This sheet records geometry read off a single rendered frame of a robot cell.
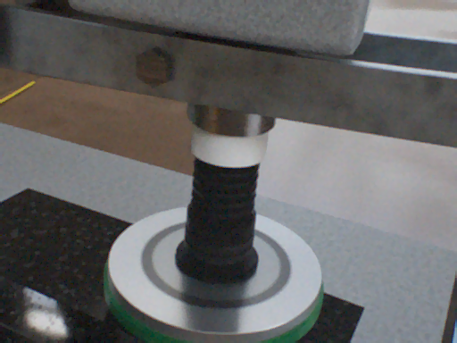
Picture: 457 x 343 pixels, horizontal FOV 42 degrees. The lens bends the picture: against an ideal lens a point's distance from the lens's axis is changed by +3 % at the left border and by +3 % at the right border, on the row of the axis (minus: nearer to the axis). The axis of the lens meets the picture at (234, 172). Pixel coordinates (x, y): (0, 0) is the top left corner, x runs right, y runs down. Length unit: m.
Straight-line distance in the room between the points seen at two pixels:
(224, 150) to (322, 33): 0.16
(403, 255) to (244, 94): 0.39
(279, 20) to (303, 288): 0.28
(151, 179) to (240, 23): 0.50
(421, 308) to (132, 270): 0.31
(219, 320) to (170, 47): 0.23
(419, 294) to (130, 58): 0.42
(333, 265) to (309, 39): 0.39
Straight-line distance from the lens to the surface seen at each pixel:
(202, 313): 0.53
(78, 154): 0.93
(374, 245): 0.78
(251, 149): 0.51
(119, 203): 0.79
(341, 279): 0.70
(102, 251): 0.70
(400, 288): 0.71
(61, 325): 0.63
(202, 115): 0.49
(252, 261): 0.59
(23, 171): 0.88
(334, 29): 0.38
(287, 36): 0.38
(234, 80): 0.45
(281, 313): 0.54
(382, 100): 0.44
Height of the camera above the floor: 1.26
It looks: 26 degrees down
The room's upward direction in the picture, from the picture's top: 6 degrees clockwise
